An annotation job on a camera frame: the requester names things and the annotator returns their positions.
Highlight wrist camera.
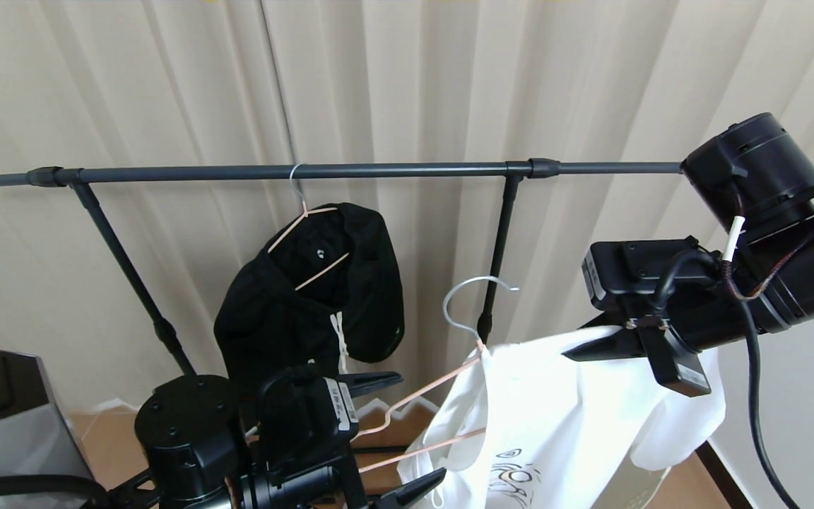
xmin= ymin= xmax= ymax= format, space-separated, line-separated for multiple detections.
xmin=257 ymin=365 xmax=360 ymax=471
xmin=582 ymin=237 xmax=720 ymax=313

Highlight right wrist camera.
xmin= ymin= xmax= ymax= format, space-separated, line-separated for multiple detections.
xmin=582 ymin=237 xmax=720 ymax=313

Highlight white garment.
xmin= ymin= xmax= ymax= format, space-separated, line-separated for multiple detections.
xmin=396 ymin=325 xmax=727 ymax=509

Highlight black shorts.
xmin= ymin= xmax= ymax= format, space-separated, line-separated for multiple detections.
xmin=213 ymin=202 xmax=406 ymax=411

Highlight beige curtain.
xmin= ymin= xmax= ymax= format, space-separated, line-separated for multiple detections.
xmin=0 ymin=0 xmax=814 ymax=414

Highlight pink clothes hanger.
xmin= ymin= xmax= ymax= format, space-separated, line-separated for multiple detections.
xmin=350 ymin=275 xmax=521 ymax=474
xmin=267 ymin=164 xmax=351 ymax=292

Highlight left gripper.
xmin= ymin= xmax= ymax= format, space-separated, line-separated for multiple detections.
xmin=237 ymin=373 xmax=448 ymax=509

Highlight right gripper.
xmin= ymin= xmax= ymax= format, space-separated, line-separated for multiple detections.
xmin=626 ymin=283 xmax=793 ymax=398

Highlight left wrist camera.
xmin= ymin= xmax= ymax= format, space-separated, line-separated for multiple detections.
xmin=257 ymin=365 xmax=360 ymax=471

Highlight black clothes rack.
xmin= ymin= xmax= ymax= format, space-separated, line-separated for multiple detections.
xmin=0 ymin=158 xmax=683 ymax=457

